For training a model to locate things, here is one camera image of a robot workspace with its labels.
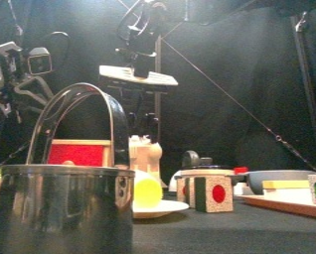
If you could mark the yellow toy block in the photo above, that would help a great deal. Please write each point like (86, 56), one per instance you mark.
(285, 184)

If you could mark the black frame pole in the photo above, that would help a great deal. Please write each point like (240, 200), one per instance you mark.
(306, 82)

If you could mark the toy sushi cube red dot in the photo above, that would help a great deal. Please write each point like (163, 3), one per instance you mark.
(186, 190)
(215, 195)

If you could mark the small red toy piece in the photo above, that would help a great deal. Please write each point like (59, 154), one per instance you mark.
(240, 170)

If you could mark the black lid with knob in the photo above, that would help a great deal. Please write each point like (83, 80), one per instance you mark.
(195, 162)

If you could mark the grey bowl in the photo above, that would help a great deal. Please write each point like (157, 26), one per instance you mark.
(276, 178)

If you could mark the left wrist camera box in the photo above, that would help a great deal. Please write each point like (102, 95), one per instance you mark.
(39, 61)

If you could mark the white plate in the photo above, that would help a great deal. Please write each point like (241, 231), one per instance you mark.
(165, 209)

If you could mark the red box with wooden frame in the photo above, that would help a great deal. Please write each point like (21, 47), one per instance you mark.
(76, 153)

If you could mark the wooden tray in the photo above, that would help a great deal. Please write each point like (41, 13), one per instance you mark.
(288, 206)

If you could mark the yellow lemon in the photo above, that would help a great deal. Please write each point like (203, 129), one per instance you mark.
(147, 191)

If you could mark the white toy block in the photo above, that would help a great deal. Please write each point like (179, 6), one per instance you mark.
(286, 195)

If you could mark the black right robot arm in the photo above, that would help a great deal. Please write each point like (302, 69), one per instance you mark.
(140, 29)

